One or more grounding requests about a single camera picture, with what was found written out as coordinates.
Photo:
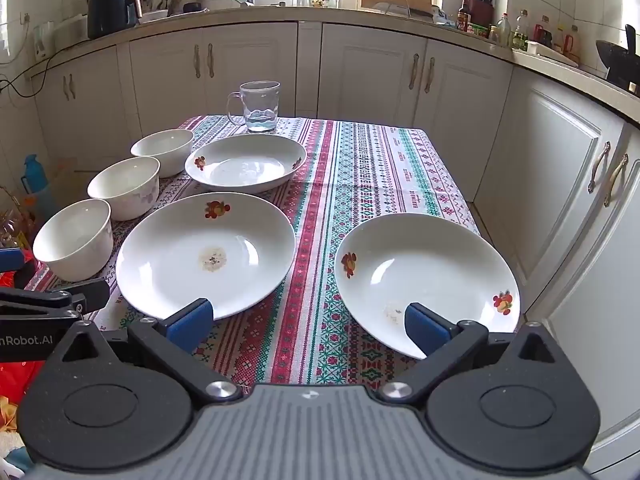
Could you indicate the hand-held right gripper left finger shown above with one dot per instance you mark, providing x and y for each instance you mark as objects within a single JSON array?
[{"x": 192, "y": 322}]

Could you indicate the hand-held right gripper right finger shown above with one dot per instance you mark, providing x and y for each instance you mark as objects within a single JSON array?
[{"x": 425, "y": 330}]

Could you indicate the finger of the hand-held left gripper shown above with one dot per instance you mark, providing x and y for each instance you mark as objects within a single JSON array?
[
  {"x": 50, "y": 296},
  {"x": 10, "y": 260}
]

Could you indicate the white floral ceramic bowl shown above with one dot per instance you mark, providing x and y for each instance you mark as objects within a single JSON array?
[
  {"x": 75, "y": 240},
  {"x": 162, "y": 147},
  {"x": 125, "y": 190}
]

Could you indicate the large white fruit-print plate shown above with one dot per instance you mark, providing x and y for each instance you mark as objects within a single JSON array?
[{"x": 165, "y": 260}]

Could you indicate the deep white fruit-print plate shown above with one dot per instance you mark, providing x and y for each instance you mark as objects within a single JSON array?
[{"x": 245, "y": 165}]

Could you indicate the wicker basket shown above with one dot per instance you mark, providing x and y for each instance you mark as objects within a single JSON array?
[{"x": 15, "y": 225}]

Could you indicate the blue plastic water jug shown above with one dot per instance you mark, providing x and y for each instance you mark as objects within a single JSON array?
[{"x": 35, "y": 175}]

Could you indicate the patterned woven tablecloth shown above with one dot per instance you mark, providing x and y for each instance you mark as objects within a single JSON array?
[{"x": 325, "y": 210}]

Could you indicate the clear plastic jug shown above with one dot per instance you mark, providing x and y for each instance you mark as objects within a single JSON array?
[{"x": 44, "y": 42}]

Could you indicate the clear glass mug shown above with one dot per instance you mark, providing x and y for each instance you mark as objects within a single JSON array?
[{"x": 260, "y": 110}]

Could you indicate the white countertop appliance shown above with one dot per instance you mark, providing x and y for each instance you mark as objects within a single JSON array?
[{"x": 70, "y": 35}]

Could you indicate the dark blue air fryer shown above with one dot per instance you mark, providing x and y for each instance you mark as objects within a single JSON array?
[{"x": 110, "y": 10}]

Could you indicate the white dish tray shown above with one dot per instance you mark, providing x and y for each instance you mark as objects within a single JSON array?
[{"x": 152, "y": 16}]

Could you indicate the white plastic tray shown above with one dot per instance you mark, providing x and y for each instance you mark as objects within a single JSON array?
[{"x": 550, "y": 53}]

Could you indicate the clear condiment bottle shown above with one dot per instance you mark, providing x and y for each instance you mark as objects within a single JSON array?
[{"x": 503, "y": 32}]

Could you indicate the green liquid bottle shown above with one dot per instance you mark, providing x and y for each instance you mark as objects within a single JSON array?
[{"x": 520, "y": 35}]

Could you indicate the small black bowl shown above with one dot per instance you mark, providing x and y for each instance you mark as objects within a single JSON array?
[{"x": 192, "y": 7}]

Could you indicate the dark sauce bottle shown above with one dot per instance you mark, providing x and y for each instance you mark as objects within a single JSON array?
[{"x": 464, "y": 17}]

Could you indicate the knife block with knives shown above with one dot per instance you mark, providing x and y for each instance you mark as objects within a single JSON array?
[{"x": 481, "y": 12}]

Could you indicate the black wok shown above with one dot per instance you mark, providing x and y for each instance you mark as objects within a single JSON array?
[{"x": 617, "y": 60}]

